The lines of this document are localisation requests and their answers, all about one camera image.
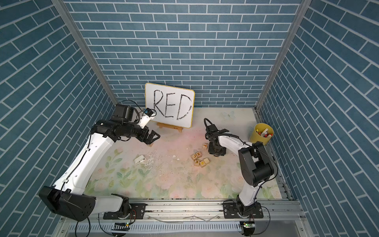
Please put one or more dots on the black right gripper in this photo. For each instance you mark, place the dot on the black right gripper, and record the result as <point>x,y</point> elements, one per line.
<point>210,150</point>

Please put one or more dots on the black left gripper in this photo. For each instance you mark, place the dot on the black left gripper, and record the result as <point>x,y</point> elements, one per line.
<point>149,139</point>

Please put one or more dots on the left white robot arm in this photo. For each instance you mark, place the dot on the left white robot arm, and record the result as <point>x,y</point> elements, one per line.
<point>66,196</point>

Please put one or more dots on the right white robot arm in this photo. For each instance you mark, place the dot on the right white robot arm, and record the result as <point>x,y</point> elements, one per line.
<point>256,168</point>

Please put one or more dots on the plain wooden block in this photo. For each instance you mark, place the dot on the plain wooden block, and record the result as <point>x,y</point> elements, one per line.
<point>206,161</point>

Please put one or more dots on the wooden easel stand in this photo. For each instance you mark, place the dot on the wooden easel stand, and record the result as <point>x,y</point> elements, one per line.
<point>163,125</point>

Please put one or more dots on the white eraser block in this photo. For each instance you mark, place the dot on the white eraser block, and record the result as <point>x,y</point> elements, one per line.
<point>139,159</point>

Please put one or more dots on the yellow cup with markers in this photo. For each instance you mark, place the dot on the yellow cup with markers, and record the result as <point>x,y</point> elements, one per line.
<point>262,133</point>

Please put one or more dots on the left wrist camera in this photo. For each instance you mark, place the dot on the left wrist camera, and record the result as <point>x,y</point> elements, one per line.
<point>147,115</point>

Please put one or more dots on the white board yellow frame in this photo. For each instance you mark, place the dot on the white board yellow frame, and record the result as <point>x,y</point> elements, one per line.
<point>173,105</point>

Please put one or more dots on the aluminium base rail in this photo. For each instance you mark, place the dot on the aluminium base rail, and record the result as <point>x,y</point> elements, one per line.
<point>163,216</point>

